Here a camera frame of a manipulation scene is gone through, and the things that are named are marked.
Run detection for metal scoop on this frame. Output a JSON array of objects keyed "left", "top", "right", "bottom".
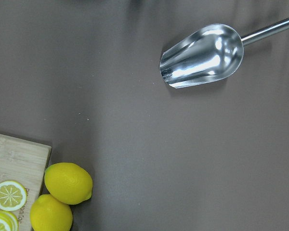
[{"left": 159, "top": 18, "right": 289, "bottom": 89}]

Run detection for yellow lemon outer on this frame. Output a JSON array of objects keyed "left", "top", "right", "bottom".
[{"left": 44, "top": 162, "right": 93, "bottom": 205}]

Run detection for yellow lemon near lime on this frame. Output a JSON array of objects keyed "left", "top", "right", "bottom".
[{"left": 30, "top": 194, "right": 73, "bottom": 231}]

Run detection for wooden cutting board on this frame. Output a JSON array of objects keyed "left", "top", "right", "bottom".
[{"left": 0, "top": 134, "right": 52, "bottom": 231}]

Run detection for lemon slice upper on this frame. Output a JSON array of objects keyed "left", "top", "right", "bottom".
[{"left": 0, "top": 180, "right": 27, "bottom": 211}]

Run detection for lemon slice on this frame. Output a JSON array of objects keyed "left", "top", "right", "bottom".
[
  {"left": 0, "top": 210, "right": 19, "bottom": 231},
  {"left": 0, "top": 180, "right": 27, "bottom": 211}
]

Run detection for lemon slice lower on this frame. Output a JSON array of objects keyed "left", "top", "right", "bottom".
[{"left": 0, "top": 210, "right": 19, "bottom": 231}]

